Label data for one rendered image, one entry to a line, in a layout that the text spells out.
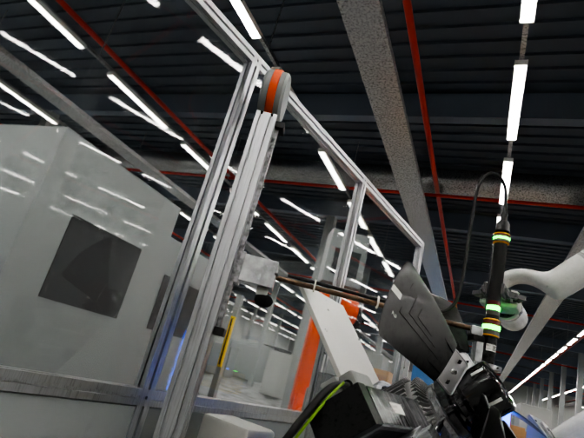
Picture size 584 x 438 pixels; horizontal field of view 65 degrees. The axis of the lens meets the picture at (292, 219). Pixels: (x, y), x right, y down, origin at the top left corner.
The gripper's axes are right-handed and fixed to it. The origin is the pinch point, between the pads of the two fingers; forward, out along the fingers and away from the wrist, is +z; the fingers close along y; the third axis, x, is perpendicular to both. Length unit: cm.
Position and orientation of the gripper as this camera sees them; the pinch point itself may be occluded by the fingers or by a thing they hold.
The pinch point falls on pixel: (494, 289)
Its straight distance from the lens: 135.6
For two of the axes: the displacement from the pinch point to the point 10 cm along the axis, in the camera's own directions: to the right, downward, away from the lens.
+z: -5.2, -4.0, -7.5
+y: -8.1, -0.3, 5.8
